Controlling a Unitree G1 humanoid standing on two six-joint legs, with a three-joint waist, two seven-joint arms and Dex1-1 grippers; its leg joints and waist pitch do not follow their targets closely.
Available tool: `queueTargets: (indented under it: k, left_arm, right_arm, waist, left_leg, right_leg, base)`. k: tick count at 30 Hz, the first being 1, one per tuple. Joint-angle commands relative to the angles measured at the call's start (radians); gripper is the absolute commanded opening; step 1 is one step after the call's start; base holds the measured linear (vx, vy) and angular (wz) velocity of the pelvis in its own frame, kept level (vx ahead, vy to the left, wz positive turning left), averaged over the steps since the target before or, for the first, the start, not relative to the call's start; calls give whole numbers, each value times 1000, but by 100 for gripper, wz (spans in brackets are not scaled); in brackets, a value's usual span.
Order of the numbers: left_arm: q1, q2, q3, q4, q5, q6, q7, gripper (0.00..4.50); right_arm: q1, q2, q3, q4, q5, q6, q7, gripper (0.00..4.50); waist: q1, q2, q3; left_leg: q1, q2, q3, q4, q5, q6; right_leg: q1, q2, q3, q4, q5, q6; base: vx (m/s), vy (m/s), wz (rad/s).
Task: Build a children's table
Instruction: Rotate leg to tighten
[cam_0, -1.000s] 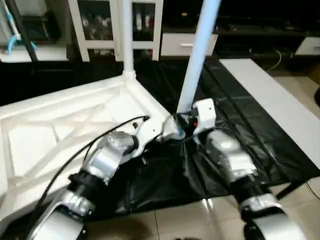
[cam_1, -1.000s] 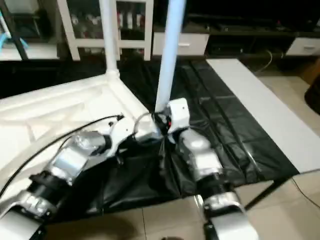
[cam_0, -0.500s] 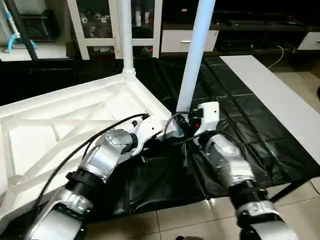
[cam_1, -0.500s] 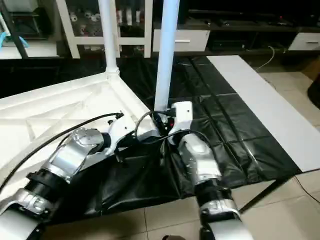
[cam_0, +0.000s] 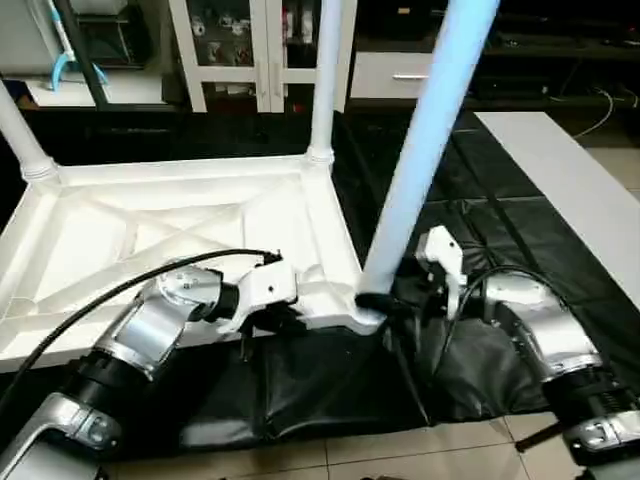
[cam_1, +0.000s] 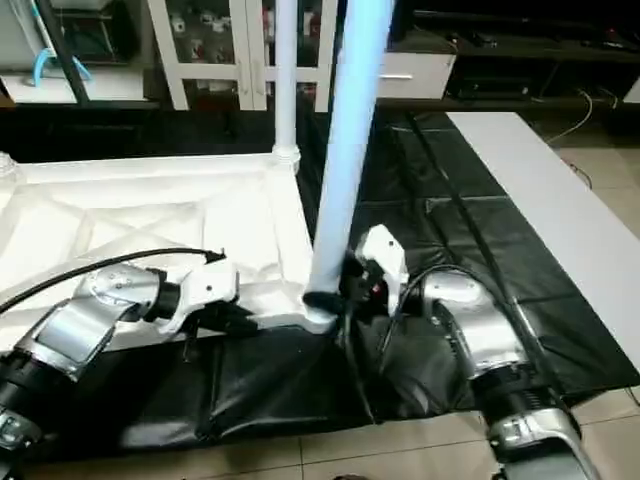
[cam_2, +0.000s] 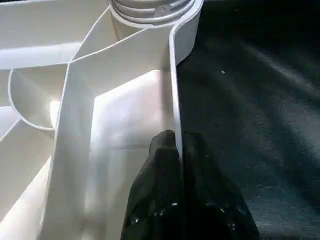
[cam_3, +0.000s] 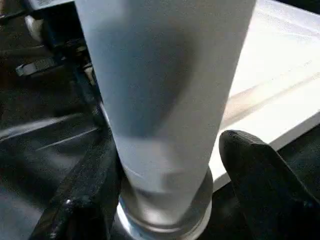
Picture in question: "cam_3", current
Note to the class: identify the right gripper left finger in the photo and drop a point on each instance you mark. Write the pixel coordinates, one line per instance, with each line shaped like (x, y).
(85, 200)

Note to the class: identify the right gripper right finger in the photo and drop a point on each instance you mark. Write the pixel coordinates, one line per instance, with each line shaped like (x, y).
(270, 190)

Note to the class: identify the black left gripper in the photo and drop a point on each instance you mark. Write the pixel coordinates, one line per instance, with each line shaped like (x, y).
(70, 50)

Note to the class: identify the white plastic table top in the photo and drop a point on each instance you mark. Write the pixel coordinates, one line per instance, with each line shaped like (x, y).
(270, 90)

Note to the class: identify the white plastic table leg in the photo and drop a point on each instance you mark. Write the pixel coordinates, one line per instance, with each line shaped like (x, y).
(165, 90)

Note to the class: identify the black work mat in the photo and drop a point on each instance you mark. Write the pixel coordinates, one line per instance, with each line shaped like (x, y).
(45, 150)

